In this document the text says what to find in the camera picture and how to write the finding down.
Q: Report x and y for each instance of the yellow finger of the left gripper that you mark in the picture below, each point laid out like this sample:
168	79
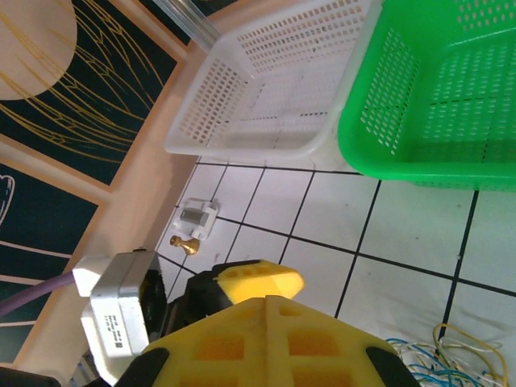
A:
262	284

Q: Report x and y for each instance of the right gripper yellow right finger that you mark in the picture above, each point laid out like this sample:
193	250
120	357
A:
354	342

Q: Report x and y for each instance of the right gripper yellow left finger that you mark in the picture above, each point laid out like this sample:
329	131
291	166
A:
225	322

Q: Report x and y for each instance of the small brass knob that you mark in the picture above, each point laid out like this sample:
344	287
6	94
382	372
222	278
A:
189	246

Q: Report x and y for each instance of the white plastic basket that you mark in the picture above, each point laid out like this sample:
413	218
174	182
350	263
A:
242	151

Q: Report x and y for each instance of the green plastic basket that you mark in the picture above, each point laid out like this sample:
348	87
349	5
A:
403	169

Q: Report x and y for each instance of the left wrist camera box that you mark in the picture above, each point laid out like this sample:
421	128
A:
121	306

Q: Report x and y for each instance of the aluminium frame post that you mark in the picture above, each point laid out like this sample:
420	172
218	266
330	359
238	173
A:
189	20

